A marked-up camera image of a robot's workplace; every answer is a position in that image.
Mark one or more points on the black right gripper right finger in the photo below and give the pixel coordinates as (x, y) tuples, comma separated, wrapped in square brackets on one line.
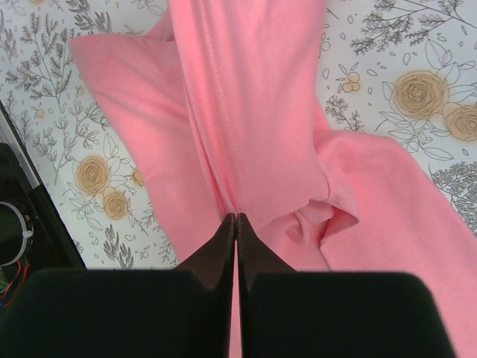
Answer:
[(290, 313)]

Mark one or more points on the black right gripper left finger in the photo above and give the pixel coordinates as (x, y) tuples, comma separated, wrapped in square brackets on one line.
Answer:
[(180, 312)]

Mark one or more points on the pink polo shirt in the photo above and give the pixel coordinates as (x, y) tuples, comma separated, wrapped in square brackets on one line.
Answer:
[(217, 106)]

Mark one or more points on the floral patterned table mat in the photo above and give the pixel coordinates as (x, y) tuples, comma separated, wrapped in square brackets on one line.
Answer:
[(402, 69)]

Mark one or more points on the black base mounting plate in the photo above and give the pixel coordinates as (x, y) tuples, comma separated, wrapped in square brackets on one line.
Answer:
[(31, 227)]

